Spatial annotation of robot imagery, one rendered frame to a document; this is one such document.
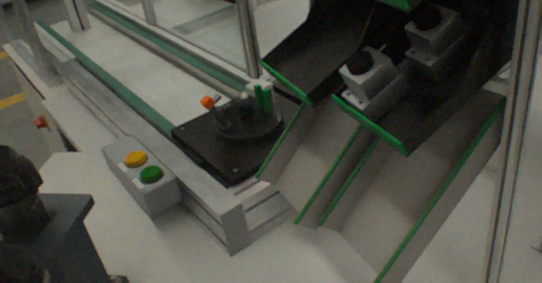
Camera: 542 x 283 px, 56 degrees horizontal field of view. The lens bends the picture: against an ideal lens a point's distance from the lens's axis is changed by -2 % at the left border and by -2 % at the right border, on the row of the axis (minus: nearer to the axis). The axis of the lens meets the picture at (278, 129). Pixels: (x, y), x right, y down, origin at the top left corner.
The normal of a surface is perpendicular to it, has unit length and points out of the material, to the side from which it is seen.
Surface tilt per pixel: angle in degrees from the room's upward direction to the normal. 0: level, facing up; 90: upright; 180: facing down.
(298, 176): 45
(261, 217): 90
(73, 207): 0
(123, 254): 0
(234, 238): 90
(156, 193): 90
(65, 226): 0
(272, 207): 90
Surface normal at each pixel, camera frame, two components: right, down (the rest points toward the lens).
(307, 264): -0.13, -0.83
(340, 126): -0.71, -0.34
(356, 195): 0.47, 0.43
